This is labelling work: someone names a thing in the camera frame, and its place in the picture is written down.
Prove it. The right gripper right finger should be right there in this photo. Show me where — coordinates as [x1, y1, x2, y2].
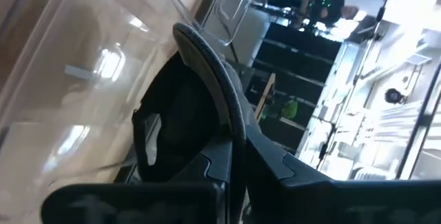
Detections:
[245, 124, 441, 224]

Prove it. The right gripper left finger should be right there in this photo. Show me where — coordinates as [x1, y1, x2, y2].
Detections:
[40, 140, 232, 224]

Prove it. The dark grey cap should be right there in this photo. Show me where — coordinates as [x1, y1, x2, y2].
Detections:
[132, 22, 263, 224]

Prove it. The small green object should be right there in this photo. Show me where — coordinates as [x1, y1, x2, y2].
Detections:
[280, 99, 299, 120]

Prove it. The black shelving unit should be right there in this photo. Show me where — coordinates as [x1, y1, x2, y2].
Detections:
[246, 22, 344, 152]

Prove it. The clear plastic bin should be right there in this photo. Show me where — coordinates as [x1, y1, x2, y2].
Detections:
[0, 0, 262, 223]

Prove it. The person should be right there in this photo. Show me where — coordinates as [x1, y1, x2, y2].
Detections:
[308, 0, 361, 28]

